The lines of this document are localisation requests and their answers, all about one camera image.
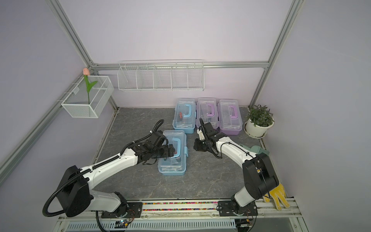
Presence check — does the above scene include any purple toolbox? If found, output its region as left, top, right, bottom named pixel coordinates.
left=195, top=98, right=219, bottom=129
left=217, top=99, right=243, bottom=135

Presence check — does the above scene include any blue toolbox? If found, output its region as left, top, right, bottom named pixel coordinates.
left=157, top=130, right=188, bottom=176
left=173, top=98, right=196, bottom=134

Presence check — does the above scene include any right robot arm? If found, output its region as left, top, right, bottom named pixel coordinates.
left=194, top=120, right=280, bottom=215

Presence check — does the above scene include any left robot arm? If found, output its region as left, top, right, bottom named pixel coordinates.
left=42, top=131, right=175, bottom=218

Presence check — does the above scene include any potted green plant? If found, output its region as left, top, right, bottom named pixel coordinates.
left=244, top=104, right=275, bottom=139

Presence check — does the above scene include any yellow work glove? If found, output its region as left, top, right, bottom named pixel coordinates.
left=263, top=183, right=290, bottom=211

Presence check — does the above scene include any pink artificial tulip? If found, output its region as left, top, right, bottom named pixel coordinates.
left=83, top=68, right=98, bottom=104

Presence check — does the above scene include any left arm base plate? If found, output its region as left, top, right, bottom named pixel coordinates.
left=100, top=202, right=143, bottom=218

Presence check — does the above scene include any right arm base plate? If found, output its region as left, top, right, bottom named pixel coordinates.
left=216, top=200, right=258, bottom=217

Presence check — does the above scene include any white wire wall shelf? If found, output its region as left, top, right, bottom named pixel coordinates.
left=117, top=60, right=205, bottom=91

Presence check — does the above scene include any white mesh wall basket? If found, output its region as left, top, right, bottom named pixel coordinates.
left=61, top=75, right=114, bottom=119

